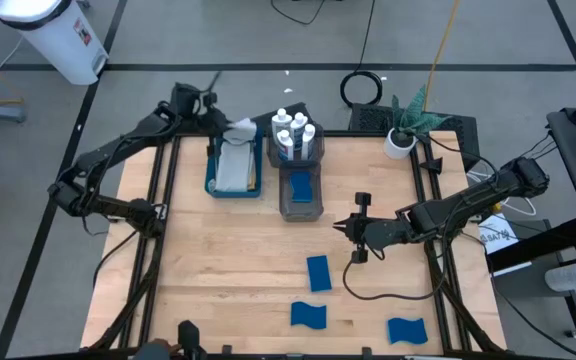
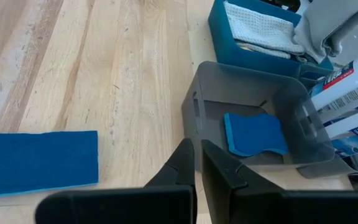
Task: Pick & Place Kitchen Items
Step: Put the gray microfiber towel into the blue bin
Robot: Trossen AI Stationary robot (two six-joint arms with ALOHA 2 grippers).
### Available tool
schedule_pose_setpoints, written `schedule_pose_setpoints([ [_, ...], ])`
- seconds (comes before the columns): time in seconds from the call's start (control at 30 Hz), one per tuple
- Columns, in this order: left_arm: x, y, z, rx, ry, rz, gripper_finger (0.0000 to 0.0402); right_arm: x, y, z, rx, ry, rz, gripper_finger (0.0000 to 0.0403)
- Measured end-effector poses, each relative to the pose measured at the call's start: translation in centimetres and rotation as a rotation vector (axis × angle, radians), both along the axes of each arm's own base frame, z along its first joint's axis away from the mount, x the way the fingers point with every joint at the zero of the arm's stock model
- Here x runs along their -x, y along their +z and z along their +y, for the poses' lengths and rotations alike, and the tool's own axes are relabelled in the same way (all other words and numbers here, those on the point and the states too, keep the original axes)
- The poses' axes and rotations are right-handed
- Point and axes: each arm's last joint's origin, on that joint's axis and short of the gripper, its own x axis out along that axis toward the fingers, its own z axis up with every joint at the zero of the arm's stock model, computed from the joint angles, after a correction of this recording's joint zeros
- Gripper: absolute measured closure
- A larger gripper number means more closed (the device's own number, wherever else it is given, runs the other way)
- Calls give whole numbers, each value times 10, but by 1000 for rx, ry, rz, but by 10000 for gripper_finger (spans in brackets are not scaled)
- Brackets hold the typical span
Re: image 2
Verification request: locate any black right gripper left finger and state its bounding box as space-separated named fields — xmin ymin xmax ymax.
xmin=34 ymin=138 xmax=198 ymax=224

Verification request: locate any teal plastic bin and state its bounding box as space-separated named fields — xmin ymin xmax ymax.
xmin=207 ymin=0 xmax=334 ymax=80

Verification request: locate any blue wavy sponge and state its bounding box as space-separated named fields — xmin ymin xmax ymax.
xmin=223 ymin=112 xmax=290 ymax=158

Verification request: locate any blue rectangular sponge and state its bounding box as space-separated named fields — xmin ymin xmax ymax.
xmin=0 ymin=129 xmax=100 ymax=200

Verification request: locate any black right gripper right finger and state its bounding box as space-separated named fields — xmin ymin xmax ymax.
xmin=200 ymin=139 xmax=358 ymax=224

